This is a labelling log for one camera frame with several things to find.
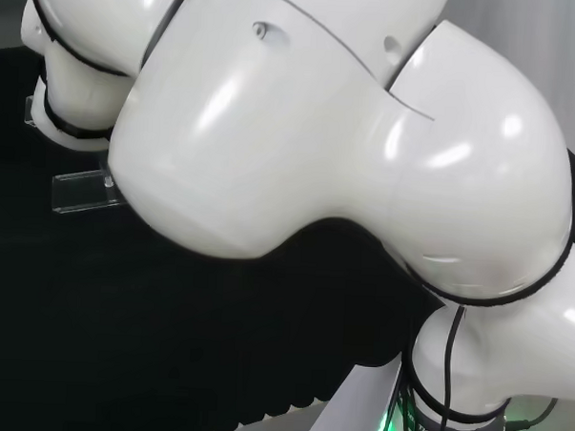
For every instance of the clear acrylic funnel stand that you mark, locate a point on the clear acrylic funnel stand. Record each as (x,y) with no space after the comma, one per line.
(78,192)

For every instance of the black bench cloth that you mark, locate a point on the black bench cloth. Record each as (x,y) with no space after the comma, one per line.
(121,313)

